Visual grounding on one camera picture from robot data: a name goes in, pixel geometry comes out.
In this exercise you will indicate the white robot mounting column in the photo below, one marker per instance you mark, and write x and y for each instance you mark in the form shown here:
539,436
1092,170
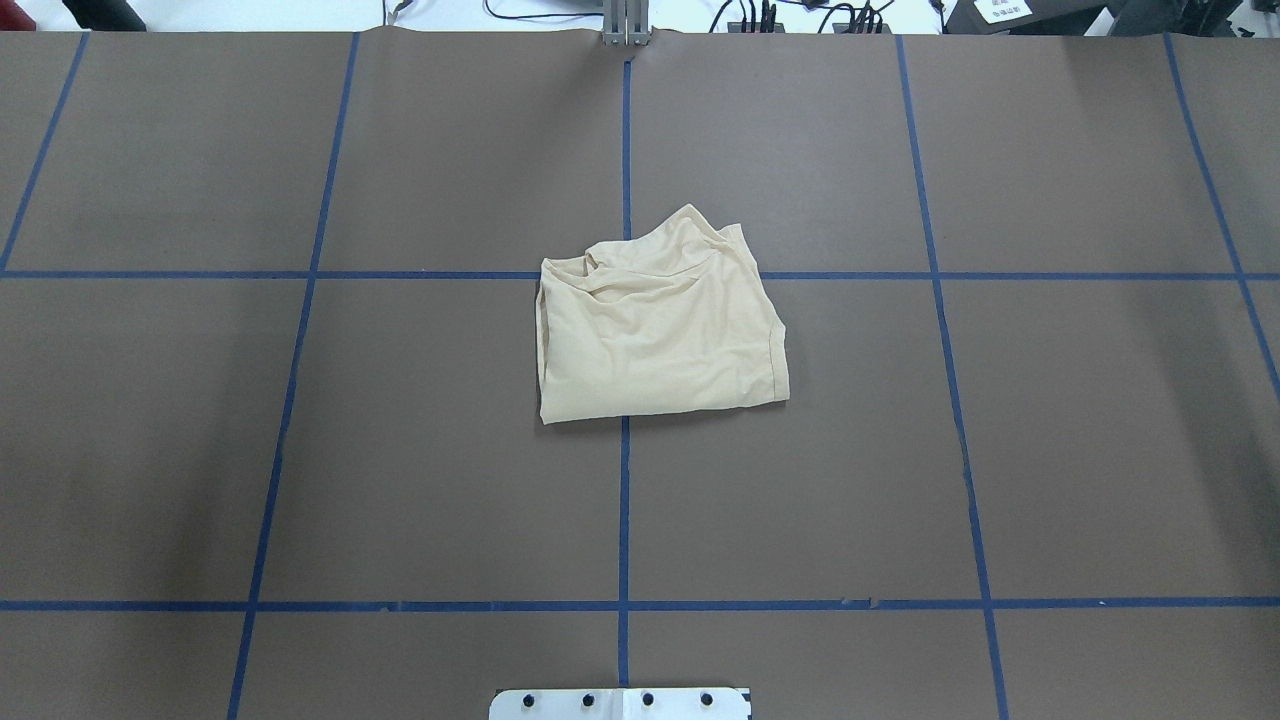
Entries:
623,703

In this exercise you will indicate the brown paper table cover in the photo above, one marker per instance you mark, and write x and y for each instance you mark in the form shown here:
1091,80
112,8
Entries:
271,434

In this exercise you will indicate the aluminium frame post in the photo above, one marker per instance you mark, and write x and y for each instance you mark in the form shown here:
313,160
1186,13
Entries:
626,23

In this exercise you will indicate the blue tape line lengthwise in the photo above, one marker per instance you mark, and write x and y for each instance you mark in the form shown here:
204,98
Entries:
624,523

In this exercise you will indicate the yellow long-sleeve printed shirt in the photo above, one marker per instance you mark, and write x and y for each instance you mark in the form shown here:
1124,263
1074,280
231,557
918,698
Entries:
674,321

